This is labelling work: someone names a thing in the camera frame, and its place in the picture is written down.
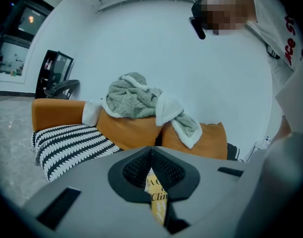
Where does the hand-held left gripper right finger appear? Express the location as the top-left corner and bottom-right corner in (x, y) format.
(151, 146), (267, 238)

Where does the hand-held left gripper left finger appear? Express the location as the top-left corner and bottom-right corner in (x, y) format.
(16, 146), (171, 238)

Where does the yellow book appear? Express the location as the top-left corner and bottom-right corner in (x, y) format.
(144, 174), (169, 226)

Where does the orange sofa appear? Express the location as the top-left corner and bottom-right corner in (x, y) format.
(31, 98), (241, 183)

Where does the person's left forearm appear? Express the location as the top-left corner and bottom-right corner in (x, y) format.
(275, 115), (295, 143)

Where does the orange sofa cushion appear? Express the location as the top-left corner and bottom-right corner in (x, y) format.
(96, 110), (165, 151)
(162, 121), (228, 160)

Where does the black and white patterned throw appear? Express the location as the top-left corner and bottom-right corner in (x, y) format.
(32, 124), (241, 183)

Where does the grey knitted fleece-lined blanket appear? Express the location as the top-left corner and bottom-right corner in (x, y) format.
(81, 72), (203, 150)

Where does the black chair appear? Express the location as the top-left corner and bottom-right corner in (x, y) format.
(43, 79), (80, 101)

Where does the black shelf cabinet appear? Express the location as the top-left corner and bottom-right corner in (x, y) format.
(35, 50), (74, 100)

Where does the person's head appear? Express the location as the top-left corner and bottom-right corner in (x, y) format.
(190, 0), (257, 36)

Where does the dark framed window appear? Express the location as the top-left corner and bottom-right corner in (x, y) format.
(0, 0), (55, 84)

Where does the person's white printed shirt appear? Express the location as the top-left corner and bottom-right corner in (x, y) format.
(242, 0), (303, 134)

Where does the black head-worn camera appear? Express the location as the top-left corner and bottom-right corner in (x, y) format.
(188, 0), (209, 41)

